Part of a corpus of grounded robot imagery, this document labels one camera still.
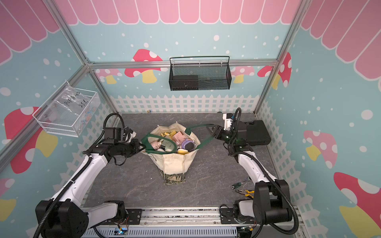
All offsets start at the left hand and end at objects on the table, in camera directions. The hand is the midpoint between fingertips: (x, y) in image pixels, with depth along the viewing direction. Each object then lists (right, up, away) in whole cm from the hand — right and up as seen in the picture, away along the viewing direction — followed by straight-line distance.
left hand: (145, 148), depth 80 cm
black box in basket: (+21, +38, +7) cm, 44 cm away
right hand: (+35, +12, +1) cm, 37 cm away
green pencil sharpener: (+12, +2, +1) cm, 12 cm away
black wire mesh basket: (+30, +47, +14) cm, 57 cm away
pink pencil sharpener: (+17, +5, +9) cm, 20 cm away
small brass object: (-12, +25, +44) cm, 53 cm away
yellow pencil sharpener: (+20, -2, +1) cm, 20 cm away
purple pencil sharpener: (+24, +2, +3) cm, 24 cm away
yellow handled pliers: (+55, -24, +1) cm, 60 cm away
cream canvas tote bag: (+16, -9, -3) cm, 19 cm away
